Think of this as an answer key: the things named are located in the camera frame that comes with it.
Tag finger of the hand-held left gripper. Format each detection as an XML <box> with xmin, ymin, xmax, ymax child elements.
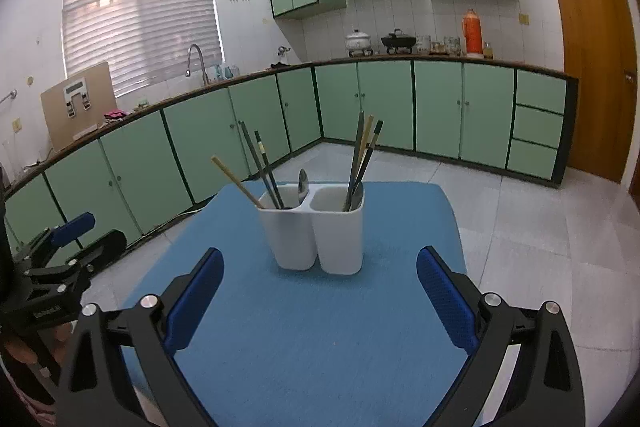
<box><xmin>12</xmin><ymin>212</ymin><xmax>97</xmax><ymax>266</ymax></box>
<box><xmin>24</xmin><ymin>230</ymin><xmax>127</xmax><ymax>296</ymax></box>

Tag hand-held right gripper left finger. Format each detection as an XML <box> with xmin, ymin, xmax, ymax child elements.
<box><xmin>55</xmin><ymin>248</ymin><xmax>224</xmax><ymax>427</ymax></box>

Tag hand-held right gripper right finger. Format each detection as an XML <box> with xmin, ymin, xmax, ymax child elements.
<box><xmin>417</xmin><ymin>247</ymin><xmax>586</xmax><ymax>427</ymax></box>

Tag white two-compartment utensil holder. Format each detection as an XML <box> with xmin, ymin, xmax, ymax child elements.
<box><xmin>257</xmin><ymin>182</ymin><xmax>366</xmax><ymax>276</ymax></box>

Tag wooden chopstick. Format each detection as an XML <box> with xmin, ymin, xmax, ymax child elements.
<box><xmin>356</xmin><ymin>114</ymin><xmax>375</xmax><ymax>168</ymax></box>
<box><xmin>210</xmin><ymin>156</ymin><xmax>266</xmax><ymax>210</ymax></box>

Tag grey chopstick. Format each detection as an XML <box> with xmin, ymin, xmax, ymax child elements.
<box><xmin>345</xmin><ymin>111</ymin><xmax>365</xmax><ymax>210</ymax></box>
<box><xmin>239</xmin><ymin>120</ymin><xmax>282</xmax><ymax>210</ymax></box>

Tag black chopstick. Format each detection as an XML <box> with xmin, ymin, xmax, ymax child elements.
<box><xmin>254</xmin><ymin>130</ymin><xmax>287</xmax><ymax>210</ymax></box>
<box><xmin>344</xmin><ymin>120</ymin><xmax>385</xmax><ymax>211</ymax></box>

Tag person's left hand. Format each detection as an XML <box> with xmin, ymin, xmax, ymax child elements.
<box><xmin>0</xmin><ymin>324</ymin><xmax>72</xmax><ymax>383</ymax></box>

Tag cardboard board with scale picture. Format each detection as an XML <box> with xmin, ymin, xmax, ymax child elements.
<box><xmin>41</xmin><ymin>61</ymin><xmax>117</xmax><ymax>151</ymax></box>

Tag blue tablecloth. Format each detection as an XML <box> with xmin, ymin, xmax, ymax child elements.
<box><xmin>122</xmin><ymin>181</ymin><xmax>468</xmax><ymax>427</ymax></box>

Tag green cabinet drawer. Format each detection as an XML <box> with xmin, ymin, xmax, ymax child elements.
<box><xmin>511</xmin><ymin>106</ymin><xmax>563</xmax><ymax>148</ymax></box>
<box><xmin>506</xmin><ymin>139</ymin><xmax>559</xmax><ymax>180</ymax></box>
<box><xmin>515</xmin><ymin>69</ymin><xmax>567</xmax><ymax>112</ymax></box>

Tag green base kitchen cabinets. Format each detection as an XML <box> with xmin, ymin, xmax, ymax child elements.
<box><xmin>0</xmin><ymin>59</ymin><xmax>578</xmax><ymax>268</ymax></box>

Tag metal kitchen faucet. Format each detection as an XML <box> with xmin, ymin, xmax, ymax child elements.
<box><xmin>186</xmin><ymin>44</ymin><xmax>210</xmax><ymax>86</ymax></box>

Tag white window blinds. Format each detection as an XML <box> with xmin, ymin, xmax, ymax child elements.
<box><xmin>62</xmin><ymin>0</ymin><xmax>224</xmax><ymax>98</ymax></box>

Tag black cooking pot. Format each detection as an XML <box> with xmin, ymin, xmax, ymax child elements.
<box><xmin>381</xmin><ymin>29</ymin><xmax>417</xmax><ymax>54</ymax></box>

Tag orange thermos flask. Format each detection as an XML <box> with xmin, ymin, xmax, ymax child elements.
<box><xmin>462</xmin><ymin>9</ymin><xmax>482</xmax><ymax>58</ymax></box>

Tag white cooking pot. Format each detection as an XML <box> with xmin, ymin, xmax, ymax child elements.
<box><xmin>346</xmin><ymin>28</ymin><xmax>373</xmax><ymax>56</ymax></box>

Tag wooden door with handle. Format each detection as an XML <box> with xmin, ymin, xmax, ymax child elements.
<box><xmin>540</xmin><ymin>0</ymin><xmax>637</xmax><ymax>184</ymax></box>

